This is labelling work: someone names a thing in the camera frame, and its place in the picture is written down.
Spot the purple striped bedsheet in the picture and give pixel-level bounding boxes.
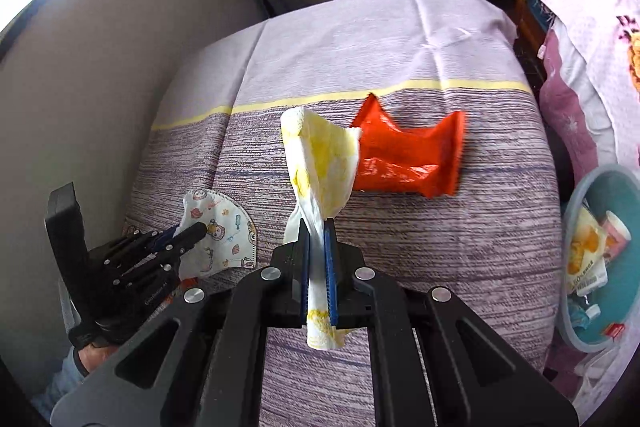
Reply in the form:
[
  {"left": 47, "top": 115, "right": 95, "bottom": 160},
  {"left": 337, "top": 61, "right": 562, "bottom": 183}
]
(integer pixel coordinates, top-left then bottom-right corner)
[{"left": 122, "top": 0, "right": 561, "bottom": 427}]

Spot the pink quilt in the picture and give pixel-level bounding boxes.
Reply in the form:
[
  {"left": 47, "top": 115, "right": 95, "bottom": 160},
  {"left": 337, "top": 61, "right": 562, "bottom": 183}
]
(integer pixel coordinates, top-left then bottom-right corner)
[{"left": 539, "top": 27, "right": 621, "bottom": 180}]

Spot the yellow snack packet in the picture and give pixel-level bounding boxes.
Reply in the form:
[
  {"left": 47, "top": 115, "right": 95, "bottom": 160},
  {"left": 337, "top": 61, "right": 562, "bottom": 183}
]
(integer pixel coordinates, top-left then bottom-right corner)
[{"left": 566, "top": 206, "right": 610, "bottom": 297}]

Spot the yellow stained white tissue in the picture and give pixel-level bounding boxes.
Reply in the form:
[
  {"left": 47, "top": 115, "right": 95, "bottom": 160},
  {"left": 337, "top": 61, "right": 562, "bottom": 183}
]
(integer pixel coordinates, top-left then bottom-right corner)
[{"left": 280, "top": 107, "right": 363, "bottom": 353}]

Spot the pink plastic cup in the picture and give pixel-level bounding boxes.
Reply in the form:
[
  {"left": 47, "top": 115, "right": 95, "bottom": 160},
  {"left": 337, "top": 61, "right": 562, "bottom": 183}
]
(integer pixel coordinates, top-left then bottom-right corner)
[{"left": 601, "top": 210, "right": 632, "bottom": 264}]

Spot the clear plastic bottle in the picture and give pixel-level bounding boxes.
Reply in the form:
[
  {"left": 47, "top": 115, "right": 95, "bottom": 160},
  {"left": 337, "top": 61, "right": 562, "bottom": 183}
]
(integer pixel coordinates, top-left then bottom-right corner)
[{"left": 567, "top": 294, "right": 603, "bottom": 333}]

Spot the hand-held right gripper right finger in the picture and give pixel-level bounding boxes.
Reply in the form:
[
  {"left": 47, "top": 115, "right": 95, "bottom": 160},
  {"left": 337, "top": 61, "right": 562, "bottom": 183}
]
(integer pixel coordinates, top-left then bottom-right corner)
[{"left": 322, "top": 217, "right": 581, "bottom": 427}]

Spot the red snack packet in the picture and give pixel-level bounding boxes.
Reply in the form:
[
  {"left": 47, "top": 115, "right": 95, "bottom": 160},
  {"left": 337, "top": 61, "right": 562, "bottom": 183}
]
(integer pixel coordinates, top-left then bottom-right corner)
[{"left": 350, "top": 93, "right": 467, "bottom": 196}]

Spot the person's left forearm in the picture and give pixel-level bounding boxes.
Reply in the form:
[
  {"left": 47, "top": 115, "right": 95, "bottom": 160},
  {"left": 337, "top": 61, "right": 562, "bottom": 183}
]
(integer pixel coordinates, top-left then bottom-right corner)
[{"left": 30, "top": 342, "right": 123, "bottom": 423}]

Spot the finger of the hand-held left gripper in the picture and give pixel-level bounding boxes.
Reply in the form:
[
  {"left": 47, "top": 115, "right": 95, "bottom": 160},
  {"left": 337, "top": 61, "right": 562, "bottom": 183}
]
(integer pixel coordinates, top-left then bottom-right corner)
[
  {"left": 122, "top": 227, "right": 181, "bottom": 254},
  {"left": 150, "top": 221, "right": 208, "bottom": 268}
]

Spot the grey and teal bin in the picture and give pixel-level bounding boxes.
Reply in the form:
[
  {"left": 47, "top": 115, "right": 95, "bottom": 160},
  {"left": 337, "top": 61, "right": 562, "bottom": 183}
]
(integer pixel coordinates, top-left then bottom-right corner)
[{"left": 559, "top": 163, "right": 640, "bottom": 358}]

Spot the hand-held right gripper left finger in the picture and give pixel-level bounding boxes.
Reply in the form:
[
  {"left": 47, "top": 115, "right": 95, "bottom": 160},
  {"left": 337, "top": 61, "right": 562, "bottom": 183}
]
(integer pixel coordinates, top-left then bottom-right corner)
[{"left": 50, "top": 217, "right": 313, "bottom": 427}]

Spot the cartoon printed face mask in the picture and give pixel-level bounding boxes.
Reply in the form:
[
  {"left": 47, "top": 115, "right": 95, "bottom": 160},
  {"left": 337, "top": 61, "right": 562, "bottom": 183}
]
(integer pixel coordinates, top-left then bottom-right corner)
[{"left": 177, "top": 188, "right": 258, "bottom": 280}]

